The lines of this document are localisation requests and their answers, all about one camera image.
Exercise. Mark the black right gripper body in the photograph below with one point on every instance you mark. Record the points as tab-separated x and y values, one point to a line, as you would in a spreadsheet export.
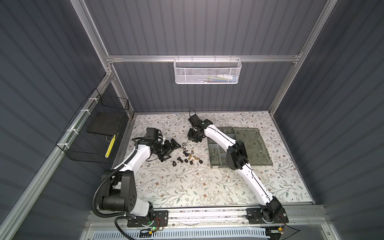
193	136

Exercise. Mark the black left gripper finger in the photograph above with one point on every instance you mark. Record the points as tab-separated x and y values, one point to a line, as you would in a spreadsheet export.
175	145
165	157

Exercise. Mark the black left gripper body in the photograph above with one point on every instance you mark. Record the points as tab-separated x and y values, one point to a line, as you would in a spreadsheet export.
162	149

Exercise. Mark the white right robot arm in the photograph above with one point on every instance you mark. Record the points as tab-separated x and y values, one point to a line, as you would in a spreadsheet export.
237	160

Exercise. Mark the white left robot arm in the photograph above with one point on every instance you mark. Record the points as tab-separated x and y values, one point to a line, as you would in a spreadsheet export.
117	194

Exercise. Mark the yellow marker pen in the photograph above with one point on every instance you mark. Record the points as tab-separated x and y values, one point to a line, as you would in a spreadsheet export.
110	146

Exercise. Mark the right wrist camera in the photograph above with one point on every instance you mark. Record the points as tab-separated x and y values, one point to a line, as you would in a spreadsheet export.
196	122

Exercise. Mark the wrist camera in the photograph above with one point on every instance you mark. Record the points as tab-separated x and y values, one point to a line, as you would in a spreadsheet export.
154	134
196	122

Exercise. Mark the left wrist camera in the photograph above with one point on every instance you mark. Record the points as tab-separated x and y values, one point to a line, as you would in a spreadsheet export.
154	134

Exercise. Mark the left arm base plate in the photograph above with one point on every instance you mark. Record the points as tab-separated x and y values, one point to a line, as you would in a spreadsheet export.
147	218

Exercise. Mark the white wire mesh basket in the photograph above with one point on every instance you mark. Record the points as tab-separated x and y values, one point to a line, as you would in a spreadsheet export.
208	71

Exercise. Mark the black wire basket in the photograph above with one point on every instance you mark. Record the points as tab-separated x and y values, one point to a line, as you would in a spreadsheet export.
87	138

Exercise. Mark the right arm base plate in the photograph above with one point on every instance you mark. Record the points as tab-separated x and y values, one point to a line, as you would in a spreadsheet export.
260	216

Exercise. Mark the aluminium front rail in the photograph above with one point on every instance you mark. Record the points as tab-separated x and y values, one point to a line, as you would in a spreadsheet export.
291	215

